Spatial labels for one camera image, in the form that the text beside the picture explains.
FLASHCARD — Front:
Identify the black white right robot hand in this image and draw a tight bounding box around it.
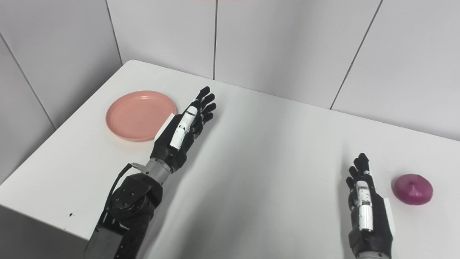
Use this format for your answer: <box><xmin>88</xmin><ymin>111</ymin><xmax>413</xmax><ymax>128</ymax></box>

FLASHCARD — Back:
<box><xmin>346</xmin><ymin>153</ymin><xmax>396</xmax><ymax>259</ymax></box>

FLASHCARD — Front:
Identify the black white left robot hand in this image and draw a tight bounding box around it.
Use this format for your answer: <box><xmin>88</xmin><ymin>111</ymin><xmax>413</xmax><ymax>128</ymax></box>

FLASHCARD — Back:
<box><xmin>150</xmin><ymin>86</ymin><xmax>217</xmax><ymax>173</ymax></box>

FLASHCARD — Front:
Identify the pink plate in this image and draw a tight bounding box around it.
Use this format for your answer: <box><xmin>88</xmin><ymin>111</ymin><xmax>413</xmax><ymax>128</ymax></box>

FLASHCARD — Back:
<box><xmin>106</xmin><ymin>91</ymin><xmax>178</xmax><ymax>142</ymax></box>

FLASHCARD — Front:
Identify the purple red onion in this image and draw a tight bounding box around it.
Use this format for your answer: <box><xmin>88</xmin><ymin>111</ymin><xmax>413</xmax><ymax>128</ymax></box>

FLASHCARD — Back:
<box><xmin>392</xmin><ymin>174</ymin><xmax>433</xmax><ymax>205</ymax></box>

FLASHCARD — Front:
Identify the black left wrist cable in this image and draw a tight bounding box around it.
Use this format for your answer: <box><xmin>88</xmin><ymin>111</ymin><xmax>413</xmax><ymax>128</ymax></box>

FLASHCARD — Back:
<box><xmin>107</xmin><ymin>163</ymin><xmax>145</xmax><ymax>209</ymax></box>

